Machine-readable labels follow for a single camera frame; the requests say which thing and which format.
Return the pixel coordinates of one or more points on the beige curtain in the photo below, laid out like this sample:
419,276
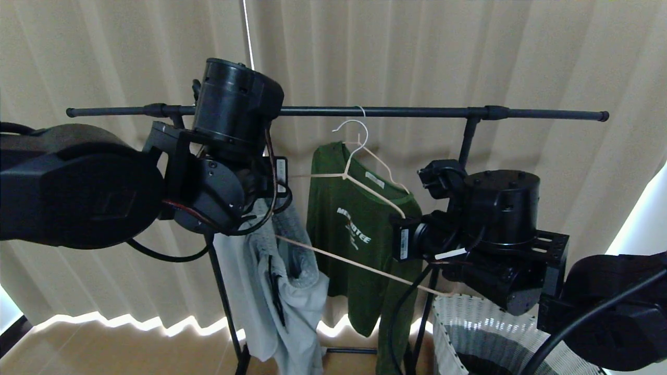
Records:
521,62

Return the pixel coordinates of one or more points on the green long-sleeved shirt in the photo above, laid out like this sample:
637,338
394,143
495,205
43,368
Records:
365,281

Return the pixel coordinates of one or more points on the pink clothes hanger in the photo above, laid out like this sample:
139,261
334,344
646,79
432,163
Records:
388,172
365,266

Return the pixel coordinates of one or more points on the black clothes rack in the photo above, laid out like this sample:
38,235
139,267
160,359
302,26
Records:
417,111

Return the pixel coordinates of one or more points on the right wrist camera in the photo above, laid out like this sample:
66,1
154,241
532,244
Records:
440,177

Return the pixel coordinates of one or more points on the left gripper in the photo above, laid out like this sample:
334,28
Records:
268,182

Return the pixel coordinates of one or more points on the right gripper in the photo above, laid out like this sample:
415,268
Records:
427,239

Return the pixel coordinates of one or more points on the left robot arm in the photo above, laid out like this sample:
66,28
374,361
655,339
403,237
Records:
78,187

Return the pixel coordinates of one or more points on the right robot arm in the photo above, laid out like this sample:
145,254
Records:
500,208

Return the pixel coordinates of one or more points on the pale grey shorts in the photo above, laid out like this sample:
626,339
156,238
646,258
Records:
250,291

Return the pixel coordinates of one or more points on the window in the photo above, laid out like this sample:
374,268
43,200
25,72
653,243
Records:
15,338

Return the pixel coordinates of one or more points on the white laundry basket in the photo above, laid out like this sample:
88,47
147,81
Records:
469,333

